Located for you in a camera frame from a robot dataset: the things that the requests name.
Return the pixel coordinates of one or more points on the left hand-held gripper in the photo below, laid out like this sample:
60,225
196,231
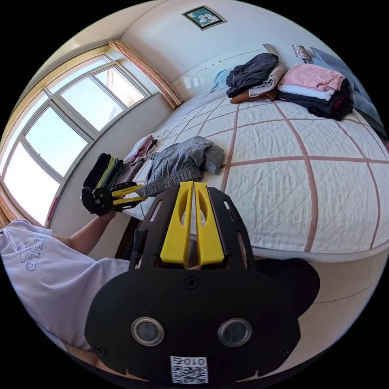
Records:
97,200

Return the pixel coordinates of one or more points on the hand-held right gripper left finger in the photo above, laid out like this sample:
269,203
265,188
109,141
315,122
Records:
174,240

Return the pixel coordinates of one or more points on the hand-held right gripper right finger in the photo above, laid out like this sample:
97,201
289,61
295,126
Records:
211,243

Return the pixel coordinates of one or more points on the gray shorts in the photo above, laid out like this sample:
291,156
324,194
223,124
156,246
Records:
185,158

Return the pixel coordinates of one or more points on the person's left forearm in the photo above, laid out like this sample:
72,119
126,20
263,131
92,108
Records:
88,235

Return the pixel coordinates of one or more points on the person's right forearm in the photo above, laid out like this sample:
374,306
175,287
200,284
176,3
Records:
83,357

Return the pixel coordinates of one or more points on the person's left hand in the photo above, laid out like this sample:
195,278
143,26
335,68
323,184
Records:
108,214

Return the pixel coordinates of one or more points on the pile of clothes with green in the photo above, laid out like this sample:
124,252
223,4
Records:
109,170

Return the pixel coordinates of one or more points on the window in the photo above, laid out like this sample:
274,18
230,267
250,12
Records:
60,133

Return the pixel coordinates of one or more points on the bed with checked quilt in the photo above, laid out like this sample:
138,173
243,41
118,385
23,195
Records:
288,182

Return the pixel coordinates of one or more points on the person's body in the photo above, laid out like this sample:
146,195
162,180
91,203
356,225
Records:
51,279

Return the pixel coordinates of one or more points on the pink patterned curtain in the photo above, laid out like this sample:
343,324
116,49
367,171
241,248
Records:
149,73

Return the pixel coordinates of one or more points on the light blue folded cloth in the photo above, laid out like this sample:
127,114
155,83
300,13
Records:
221,79

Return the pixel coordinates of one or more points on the pile of clothes dark topped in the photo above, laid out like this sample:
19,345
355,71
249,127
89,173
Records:
252,76

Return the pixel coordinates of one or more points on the pile of clothes pink topped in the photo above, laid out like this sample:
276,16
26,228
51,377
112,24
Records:
316,88

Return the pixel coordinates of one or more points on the framed picture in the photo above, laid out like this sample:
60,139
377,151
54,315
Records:
204,16

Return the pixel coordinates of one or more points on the gray-blue pillow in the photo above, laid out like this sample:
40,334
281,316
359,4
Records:
361,100

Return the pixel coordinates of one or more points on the small floral pouch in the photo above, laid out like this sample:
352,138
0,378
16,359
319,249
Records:
301,51

